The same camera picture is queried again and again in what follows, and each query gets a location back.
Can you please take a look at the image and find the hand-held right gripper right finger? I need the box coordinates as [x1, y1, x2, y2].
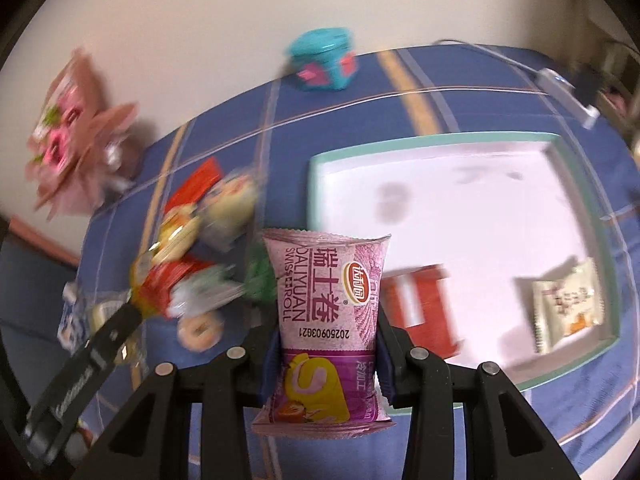
[375, 310, 568, 480]

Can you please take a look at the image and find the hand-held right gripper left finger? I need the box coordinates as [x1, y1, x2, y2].
[75, 327, 281, 480]

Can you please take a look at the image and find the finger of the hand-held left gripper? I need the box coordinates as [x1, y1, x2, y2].
[22, 301, 144, 472]

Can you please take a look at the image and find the purple snack packet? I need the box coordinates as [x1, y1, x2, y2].
[251, 228, 397, 440]

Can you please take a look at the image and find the yellow shiny snack packet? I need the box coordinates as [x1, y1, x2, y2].
[129, 252, 156, 311]

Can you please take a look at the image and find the red crinkled snack packet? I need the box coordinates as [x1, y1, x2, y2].
[140, 255, 211, 318]

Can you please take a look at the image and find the white tray with teal rim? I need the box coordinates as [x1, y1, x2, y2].
[306, 131, 623, 418]

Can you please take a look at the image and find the blue and white tissue pack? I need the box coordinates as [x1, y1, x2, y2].
[57, 282, 93, 348]

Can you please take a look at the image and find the red and white snack packet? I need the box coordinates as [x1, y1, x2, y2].
[382, 264, 463, 358]

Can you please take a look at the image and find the white and green snack packet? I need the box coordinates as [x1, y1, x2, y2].
[170, 267, 246, 318]

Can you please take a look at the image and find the yellow and beige snack packet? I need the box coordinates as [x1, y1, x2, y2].
[150, 205, 206, 266]

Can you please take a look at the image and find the clear wrapped bun packet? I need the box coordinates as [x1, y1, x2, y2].
[197, 170, 261, 248]

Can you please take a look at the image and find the flat red snack packet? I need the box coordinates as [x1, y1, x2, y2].
[165, 157, 226, 211]

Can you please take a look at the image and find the pink flower bouquet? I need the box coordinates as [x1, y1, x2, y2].
[27, 47, 143, 221]

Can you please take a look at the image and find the blue plaid tablecloth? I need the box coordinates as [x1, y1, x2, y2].
[55, 45, 640, 480]

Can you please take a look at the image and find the teal and pink box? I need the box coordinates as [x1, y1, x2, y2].
[286, 27, 357, 93]

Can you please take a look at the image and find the ring shaped snack packet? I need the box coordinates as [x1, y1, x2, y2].
[177, 310, 226, 353]

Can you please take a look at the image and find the white charger cable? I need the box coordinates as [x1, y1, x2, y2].
[432, 37, 601, 131]

